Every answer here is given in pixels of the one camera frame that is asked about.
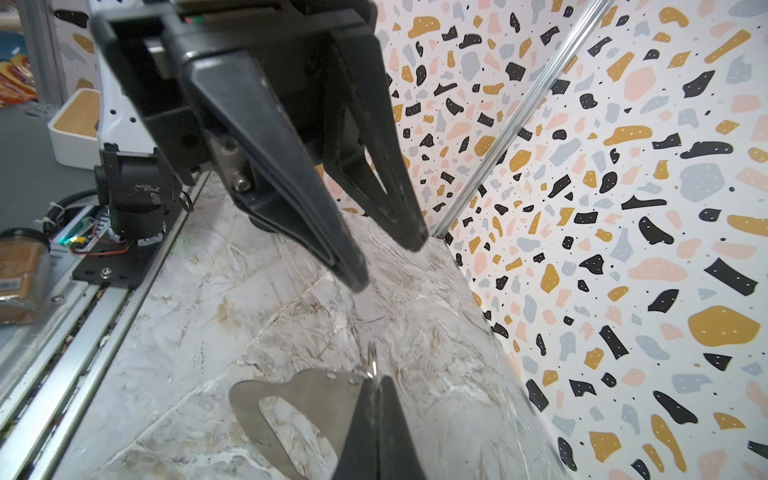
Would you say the metal keyring plate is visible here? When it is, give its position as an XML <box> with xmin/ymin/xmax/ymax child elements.
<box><xmin>229</xmin><ymin>367</ymin><xmax>369</xmax><ymax>479</ymax></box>

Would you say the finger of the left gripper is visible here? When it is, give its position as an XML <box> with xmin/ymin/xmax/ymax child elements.
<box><xmin>322</xmin><ymin>26</ymin><xmax>428</xmax><ymax>252</ymax></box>
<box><xmin>185</xmin><ymin>51</ymin><xmax>369</xmax><ymax>292</ymax></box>

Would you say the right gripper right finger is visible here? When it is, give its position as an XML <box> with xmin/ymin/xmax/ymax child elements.
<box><xmin>377</xmin><ymin>376</ymin><xmax>427</xmax><ymax>480</ymax></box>

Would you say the spice jar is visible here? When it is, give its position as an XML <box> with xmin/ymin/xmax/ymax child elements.
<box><xmin>1</xmin><ymin>227</ymin><xmax>50</xmax><ymax>324</ymax></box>

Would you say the white wooden tray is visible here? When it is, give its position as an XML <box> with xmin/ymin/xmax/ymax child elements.
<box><xmin>47</xmin><ymin>88</ymin><xmax>101</xmax><ymax>170</ymax></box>

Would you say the red snack packet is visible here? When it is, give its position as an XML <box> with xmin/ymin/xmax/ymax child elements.
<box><xmin>0</xmin><ymin>53</ymin><xmax>38</xmax><ymax>108</ymax></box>

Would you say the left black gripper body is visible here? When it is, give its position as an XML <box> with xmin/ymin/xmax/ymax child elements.
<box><xmin>90</xmin><ymin>1</ymin><xmax>377</xmax><ymax>184</ymax></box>

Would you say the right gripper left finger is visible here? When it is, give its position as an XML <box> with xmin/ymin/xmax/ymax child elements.
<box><xmin>332</xmin><ymin>379</ymin><xmax>379</xmax><ymax>480</ymax></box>

